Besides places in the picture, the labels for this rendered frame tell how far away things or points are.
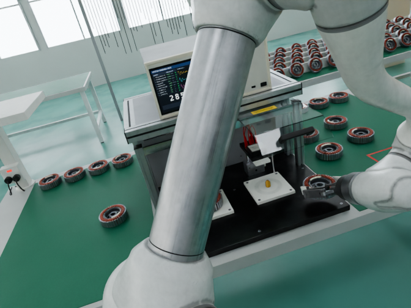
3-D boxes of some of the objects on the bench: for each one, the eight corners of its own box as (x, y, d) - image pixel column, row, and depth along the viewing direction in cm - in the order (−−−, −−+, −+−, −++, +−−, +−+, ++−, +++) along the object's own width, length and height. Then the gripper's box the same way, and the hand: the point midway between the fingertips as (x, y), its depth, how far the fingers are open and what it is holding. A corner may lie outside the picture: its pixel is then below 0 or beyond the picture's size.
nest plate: (234, 212, 114) (233, 210, 113) (194, 225, 112) (194, 223, 112) (222, 190, 127) (222, 188, 127) (186, 202, 125) (186, 200, 125)
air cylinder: (265, 171, 133) (263, 160, 131) (248, 176, 133) (246, 165, 130) (260, 165, 138) (259, 154, 135) (244, 170, 137) (242, 160, 134)
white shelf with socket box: (69, 200, 149) (24, 112, 128) (-12, 225, 145) (-72, 137, 123) (77, 166, 180) (43, 90, 158) (11, 186, 175) (-34, 110, 154)
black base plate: (350, 209, 107) (350, 205, 106) (168, 272, 99) (166, 267, 98) (286, 151, 148) (285, 148, 147) (154, 192, 140) (153, 188, 139)
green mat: (511, 159, 112) (511, 159, 112) (359, 211, 105) (359, 211, 105) (346, 93, 195) (346, 92, 195) (254, 119, 187) (254, 119, 187)
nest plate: (295, 192, 117) (295, 190, 116) (257, 205, 115) (257, 202, 115) (277, 173, 130) (277, 171, 129) (243, 184, 128) (243, 181, 128)
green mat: (162, 278, 97) (162, 278, 97) (-44, 349, 90) (-44, 349, 90) (143, 151, 179) (143, 151, 179) (35, 183, 172) (35, 183, 172)
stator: (96, 222, 129) (93, 215, 128) (119, 206, 136) (116, 200, 134) (110, 232, 122) (106, 225, 120) (133, 216, 128) (130, 208, 126)
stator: (347, 157, 133) (347, 150, 131) (321, 163, 133) (321, 156, 132) (336, 146, 143) (336, 139, 141) (311, 151, 143) (311, 144, 142)
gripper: (320, 213, 86) (290, 205, 108) (396, 188, 89) (351, 186, 111) (312, 187, 86) (283, 184, 108) (387, 163, 89) (344, 165, 111)
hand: (320, 185), depth 108 cm, fingers closed on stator, 11 cm apart
